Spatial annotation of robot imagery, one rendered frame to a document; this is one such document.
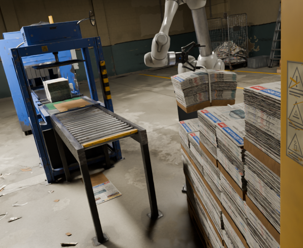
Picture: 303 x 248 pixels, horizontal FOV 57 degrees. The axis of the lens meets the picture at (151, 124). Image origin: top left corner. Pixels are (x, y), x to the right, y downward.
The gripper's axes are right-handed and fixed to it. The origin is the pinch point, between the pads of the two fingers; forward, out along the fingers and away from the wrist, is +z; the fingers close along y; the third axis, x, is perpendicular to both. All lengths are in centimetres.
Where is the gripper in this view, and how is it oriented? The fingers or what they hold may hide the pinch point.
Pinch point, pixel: (203, 56)
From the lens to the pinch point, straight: 204.7
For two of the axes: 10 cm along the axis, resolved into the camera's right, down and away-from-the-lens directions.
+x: 1.3, 3.1, -9.4
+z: 9.9, -0.9, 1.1
